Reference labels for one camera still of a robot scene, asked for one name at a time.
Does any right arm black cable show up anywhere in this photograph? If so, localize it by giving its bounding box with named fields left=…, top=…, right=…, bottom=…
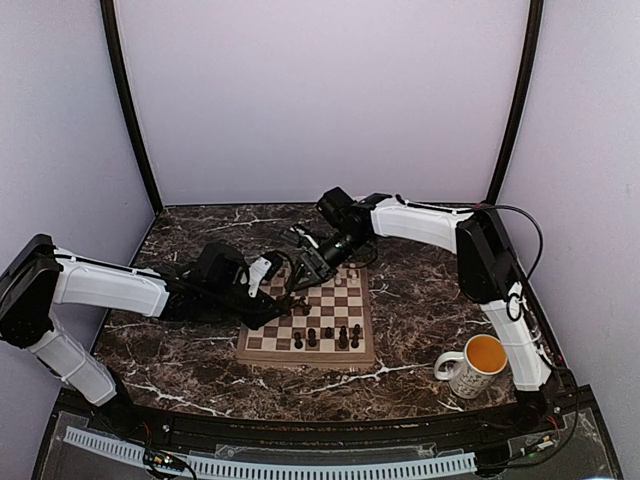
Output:
left=489, top=204, right=544, bottom=321

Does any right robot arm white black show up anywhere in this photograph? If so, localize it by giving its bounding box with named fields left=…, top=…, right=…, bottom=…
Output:
left=284, top=187, right=552, bottom=392

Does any black frame post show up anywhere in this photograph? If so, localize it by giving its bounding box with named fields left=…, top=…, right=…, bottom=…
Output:
left=99, top=0, right=164, bottom=216
left=485, top=0, right=545, bottom=204

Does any dark tall piece back row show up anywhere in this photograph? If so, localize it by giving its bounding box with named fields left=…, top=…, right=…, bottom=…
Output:
left=338, top=326, right=349, bottom=349

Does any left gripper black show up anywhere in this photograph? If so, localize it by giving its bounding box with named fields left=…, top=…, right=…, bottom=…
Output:
left=204, top=285, right=285, bottom=331

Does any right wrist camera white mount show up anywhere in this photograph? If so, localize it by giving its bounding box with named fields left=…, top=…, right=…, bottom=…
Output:
left=281, top=224, right=321, bottom=249

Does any wooden chess board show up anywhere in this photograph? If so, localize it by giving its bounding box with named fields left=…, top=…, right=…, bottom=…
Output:
left=235, top=264, right=375, bottom=370

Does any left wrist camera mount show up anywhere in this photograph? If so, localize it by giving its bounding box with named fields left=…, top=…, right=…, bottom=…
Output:
left=247, top=256, right=273, bottom=298

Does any right black frame post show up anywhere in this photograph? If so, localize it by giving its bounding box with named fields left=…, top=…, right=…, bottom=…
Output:
left=485, top=0, right=545, bottom=204

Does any white cable duct strip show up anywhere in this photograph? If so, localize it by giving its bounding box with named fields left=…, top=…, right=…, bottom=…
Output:
left=63, top=427, right=477, bottom=479

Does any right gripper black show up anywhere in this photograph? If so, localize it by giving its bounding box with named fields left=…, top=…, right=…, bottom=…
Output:
left=286, top=228, right=371, bottom=291

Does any pile of dark chess pieces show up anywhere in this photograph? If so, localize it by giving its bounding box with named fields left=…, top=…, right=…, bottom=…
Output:
left=278, top=295, right=312, bottom=316

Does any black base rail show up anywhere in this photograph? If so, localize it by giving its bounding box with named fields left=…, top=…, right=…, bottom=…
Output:
left=56, top=379, right=592, bottom=450

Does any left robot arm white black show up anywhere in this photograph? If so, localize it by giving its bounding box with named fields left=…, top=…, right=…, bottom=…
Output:
left=1, top=234, right=290, bottom=436

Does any left black frame post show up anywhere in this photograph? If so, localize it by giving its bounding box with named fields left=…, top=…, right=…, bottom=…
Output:
left=99, top=0, right=164, bottom=216

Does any white mug yellow inside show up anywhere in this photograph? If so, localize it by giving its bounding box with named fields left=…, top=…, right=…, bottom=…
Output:
left=434, top=334, right=508, bottom=400

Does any white chess pieces row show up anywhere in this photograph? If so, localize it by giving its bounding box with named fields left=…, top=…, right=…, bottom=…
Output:
left=334, top=263, right=360, bottom=287

